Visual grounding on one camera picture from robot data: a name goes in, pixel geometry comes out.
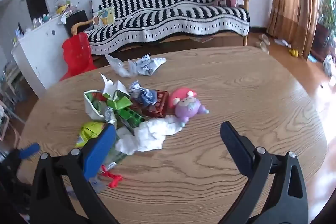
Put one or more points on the pale crumpled bag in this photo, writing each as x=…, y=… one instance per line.
x=328, y=64

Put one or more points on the silver blue foil wrapper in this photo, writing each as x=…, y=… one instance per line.
x=143, y=95

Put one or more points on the yellow green snack bag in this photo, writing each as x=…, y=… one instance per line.
x=90, y=130

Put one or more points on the black box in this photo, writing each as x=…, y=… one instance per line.
x=77, y=19

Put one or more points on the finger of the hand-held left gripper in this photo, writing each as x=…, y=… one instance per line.
x=30, y=149

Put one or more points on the white cabinet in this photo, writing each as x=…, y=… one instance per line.
x=42, y=50

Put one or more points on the green houseplant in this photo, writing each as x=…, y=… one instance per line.
x=328, y=3

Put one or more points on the printed crumpled paper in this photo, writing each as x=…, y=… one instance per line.
x=148, y=65

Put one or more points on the white crumpled tissue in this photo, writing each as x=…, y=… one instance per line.
x=149, y=134

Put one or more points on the pink purple plush toy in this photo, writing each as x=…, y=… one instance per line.
x=183, y=106

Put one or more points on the clear plastic wrapper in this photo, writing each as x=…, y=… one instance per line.
x=116, y=157

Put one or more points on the beige slipper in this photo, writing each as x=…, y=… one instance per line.
x=263, y=39
x=262, y=47

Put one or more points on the wooden sofa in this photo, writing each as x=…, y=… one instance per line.
x=223, y=40

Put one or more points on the yellow toy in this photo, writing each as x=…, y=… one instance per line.
x=293, y=52

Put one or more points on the white toy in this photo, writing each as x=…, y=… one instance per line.
x=282, y=42

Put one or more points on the black white striped blanket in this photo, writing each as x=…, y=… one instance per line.
x=170, y=14

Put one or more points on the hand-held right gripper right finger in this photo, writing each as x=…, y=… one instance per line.
x=233, y=142

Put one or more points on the cluster of small bottles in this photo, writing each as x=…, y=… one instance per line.
x=34, y=24

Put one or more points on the pile of small toys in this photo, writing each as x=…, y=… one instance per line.
x=64, y=7

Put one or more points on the red box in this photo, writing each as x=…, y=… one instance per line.
x=157, y=106

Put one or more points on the wooden shelf rack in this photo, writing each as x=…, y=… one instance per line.
x=8, y=82

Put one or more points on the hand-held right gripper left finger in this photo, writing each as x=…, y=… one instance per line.
x=101, y=150

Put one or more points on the red plastic chair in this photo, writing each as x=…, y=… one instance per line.
x=77, y=56

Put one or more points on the colourful picture book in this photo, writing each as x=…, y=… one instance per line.
x=103, y=18

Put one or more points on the white green snack bag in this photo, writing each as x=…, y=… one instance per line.
x=93, y=106

